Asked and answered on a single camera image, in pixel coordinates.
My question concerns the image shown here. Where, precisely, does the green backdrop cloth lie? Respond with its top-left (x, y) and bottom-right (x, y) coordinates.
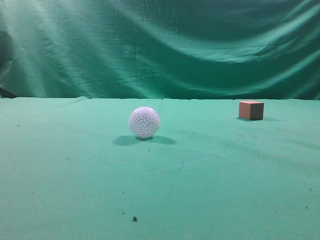
top-left (0, 0), bottom-right (320, 100)

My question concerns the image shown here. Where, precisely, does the green table cloth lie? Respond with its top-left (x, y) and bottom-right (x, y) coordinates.
top-left (0, 97), bottom-right (320, 240)

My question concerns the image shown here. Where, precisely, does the white dimpled ball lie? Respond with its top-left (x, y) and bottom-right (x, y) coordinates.
top-left (129, 106), bottom-right (161, 139)

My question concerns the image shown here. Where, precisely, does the red cube block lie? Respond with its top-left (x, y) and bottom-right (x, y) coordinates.
top-left (238, 100), bottom-right (265, 121)

